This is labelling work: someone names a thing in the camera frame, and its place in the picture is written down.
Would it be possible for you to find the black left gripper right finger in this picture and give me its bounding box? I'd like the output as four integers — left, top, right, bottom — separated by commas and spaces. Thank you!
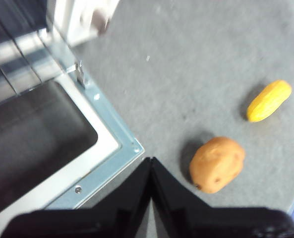
151, 157, 294, 238

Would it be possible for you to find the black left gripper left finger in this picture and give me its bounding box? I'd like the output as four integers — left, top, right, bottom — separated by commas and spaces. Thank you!
0, 157, 153, 238

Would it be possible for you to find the glass oven door with handle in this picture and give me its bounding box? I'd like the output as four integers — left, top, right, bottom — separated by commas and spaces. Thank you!
0, 59, 145, 223

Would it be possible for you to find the white oven knob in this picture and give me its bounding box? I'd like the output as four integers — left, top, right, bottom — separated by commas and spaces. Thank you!
81, 4, 113, 35

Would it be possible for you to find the brown potato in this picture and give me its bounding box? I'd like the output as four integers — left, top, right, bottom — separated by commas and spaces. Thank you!
189, 136, 246, 194

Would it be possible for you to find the yellow corn cob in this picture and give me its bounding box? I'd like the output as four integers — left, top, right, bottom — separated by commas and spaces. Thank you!
246, 79, 293, 123

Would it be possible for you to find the metal wire oven rack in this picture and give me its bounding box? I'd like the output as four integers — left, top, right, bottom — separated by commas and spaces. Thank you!
0, 27, 75, 107

